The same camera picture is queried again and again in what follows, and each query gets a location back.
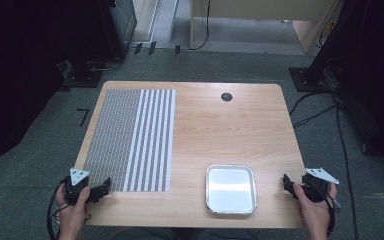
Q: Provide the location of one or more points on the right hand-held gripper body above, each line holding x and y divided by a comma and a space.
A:
315, 190

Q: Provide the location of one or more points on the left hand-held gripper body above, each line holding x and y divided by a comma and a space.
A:
75, 188

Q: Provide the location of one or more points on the person's right hand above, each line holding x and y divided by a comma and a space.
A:
316, 215

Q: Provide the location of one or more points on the person's left hand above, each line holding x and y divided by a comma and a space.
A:
73, 215

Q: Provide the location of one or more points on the grey striped woven placemat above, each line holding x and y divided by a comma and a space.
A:
120, 140

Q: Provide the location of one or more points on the square aluminium foil tray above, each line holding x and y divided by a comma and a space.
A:
230, 190

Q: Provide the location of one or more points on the black L-shaped floor tape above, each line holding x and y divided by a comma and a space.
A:
85, 116

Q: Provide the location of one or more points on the dark curtain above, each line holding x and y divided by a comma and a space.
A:
13, 83
373, 66

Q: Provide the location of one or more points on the dark cabinet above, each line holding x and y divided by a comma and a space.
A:
123, 23

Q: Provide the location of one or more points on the light wooden desk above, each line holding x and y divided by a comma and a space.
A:
263, 8

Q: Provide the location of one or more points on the black stand base plate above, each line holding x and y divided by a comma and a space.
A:
83, 75
305, 80

